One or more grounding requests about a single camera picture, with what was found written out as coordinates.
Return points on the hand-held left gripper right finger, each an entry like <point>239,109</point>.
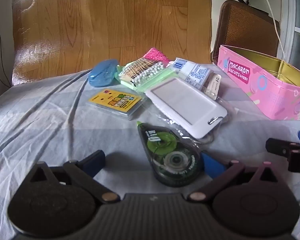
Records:
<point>212,166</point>

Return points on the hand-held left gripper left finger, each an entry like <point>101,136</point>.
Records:
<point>95,160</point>

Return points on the green correction tape dispenser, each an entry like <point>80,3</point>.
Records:
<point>165,152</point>

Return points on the yellow card packet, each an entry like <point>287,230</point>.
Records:
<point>115,102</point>

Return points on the pink tin box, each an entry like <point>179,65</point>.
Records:
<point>262,85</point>

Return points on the white blue tissue pack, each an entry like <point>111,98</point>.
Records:
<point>192,71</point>

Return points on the green cotton swab pack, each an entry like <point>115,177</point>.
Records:
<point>145,76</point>

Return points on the pale striped bed sheet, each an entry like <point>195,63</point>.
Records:
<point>40,120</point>

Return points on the white card holder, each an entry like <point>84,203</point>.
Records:
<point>182,100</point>

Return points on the clear packet with paper label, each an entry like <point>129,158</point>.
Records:
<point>213,85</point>

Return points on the blue plastic case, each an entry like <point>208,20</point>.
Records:
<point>102,73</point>

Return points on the frosted glass door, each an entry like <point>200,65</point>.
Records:
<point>297,25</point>

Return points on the pink glitter cloth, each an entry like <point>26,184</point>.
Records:
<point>156,54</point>

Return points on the brown woven cushion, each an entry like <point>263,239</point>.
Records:
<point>245,27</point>

